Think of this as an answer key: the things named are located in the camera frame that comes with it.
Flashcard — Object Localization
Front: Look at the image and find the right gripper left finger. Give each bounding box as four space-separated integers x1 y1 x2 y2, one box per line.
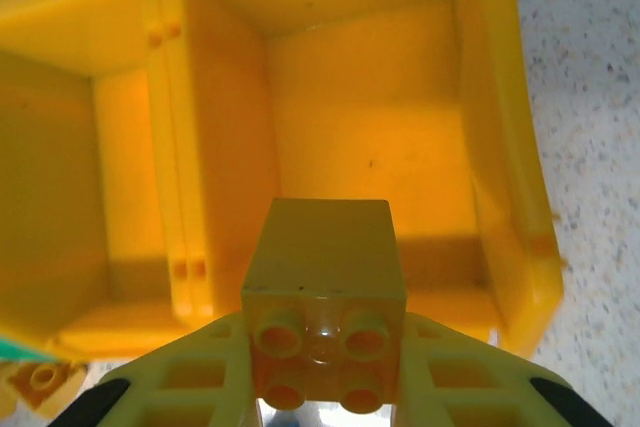
54 309 261 427

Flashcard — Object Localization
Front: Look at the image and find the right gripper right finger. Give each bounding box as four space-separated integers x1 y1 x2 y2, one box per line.
394 309 619 427

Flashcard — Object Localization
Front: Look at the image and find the yellow lego brick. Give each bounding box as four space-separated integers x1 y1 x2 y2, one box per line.
7 360 89 421
239 198 409 411

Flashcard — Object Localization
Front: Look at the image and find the long blue lego brick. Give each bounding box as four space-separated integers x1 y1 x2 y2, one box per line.
0 339 54 363

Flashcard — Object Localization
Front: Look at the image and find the yellow plastic bin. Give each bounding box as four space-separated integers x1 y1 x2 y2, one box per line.
157 0 566 361
0 0 201 363

